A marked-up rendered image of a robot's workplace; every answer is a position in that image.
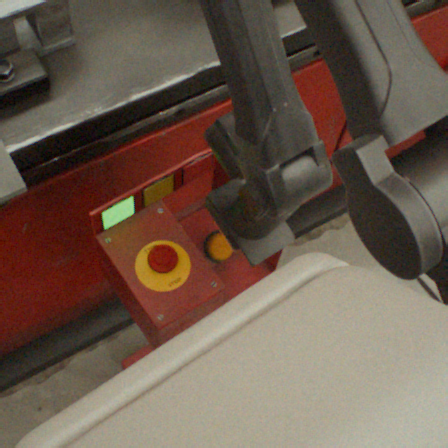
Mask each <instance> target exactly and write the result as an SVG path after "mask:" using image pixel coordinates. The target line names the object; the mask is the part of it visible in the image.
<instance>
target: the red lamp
mask: <svg viewBox="0 0 448 448"><path fill-rule="evenodd" d="M211 161H212V153H211V154H210V155H208V156H206V157H204V158H202V159H201V160H199V161H197V162H195V163H193V164H191V165H190V166H188V167H186V168H184V172H183V185H185V184H187V183H189V182H190V181H192V180H194V179H196V178H198V177H199V176H201V175H203V174H205V173H206V172H208V171H210V169H211Z"/></svg>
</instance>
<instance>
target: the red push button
mask: <svg viewBox="0 0 448 448"><path fill-rule="evenodd" d="M177 263H178V254H177V252H176V251H175V249H173V248H172V247H170V246H168V245H158V246H156V247H154V248H153V249H151V250H150V252H149V254H148V264H149V266H150V267H151V268H152V269H153V270H154V271H156V272H159V273H167V272H169V271H171V270H173V269H174V268H175V267H176V265H177Z"/></svg>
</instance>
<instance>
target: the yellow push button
mask: <svg viewBox="0 0 448 448"><path fill-rule="evenodd" d="M225 239H226V238H225V237H224V236H223V235H222V234H215V235H213V236H212V237H211V238H210V239H209V240H208V242H207V252H208V254H209V255H210V256H211V257H212V258H214V259H217V260H225V259H227V258H228V257H230V255H231V254H232V252H233V250H231V248H230V247H229V245H228V243H227V242H226V240H225Z"/></svg>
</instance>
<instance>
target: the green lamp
mask: <svg viewBox="0 0 448 448"><path fill-rule="evenodd" d="M132 214H134V204H133V196H132V197H130V198H129V199H127V200H125V201H123V202H121V203H120V204H118V205H116V206H114V207H112V208H110V209H109V210H107V211H105V212H103V213H102V217H103V224H104V229H107V228H109V227H111V226H113V225H114V224H116V223H118V222H120V221H121V220H123V219H125V218H127V217H129V216H130V215H132Z"/></svg>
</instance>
